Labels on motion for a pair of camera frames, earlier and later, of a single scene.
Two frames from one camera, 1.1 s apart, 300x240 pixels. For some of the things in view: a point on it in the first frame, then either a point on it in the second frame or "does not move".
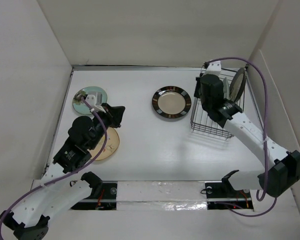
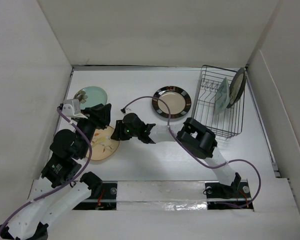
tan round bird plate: x=112 y=143 does not move
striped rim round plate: x=171 y=102 does not move
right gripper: x=197 y=93 → x=118 y=134
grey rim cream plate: x=238 y=84 does not move
